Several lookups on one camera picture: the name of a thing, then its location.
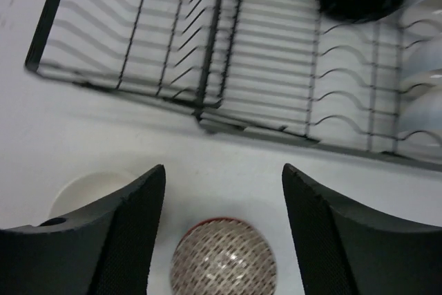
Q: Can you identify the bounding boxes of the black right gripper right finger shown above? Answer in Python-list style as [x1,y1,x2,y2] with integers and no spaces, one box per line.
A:
[282,164,441,294]

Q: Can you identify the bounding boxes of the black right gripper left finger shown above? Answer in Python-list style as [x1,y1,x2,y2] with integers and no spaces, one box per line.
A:
[1,164,166,294]

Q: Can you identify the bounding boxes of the brown patterned bowl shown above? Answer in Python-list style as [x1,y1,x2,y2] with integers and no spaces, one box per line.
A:
[170,221,277,294]

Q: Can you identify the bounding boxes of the white bowl front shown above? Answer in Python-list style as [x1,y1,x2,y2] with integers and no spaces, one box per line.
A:
[398,90,441,151]

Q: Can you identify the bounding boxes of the white bowl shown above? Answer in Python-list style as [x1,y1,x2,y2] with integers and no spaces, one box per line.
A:
[399,34,441,95]
[399,0,441,37]
[398,90,441,151]

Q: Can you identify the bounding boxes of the red patterned bowl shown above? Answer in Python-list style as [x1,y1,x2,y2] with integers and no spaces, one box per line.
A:
[183,216,255,238]

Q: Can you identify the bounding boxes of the black wire dish rack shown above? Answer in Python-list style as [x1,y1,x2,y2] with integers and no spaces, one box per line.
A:
[25,0,441,171]

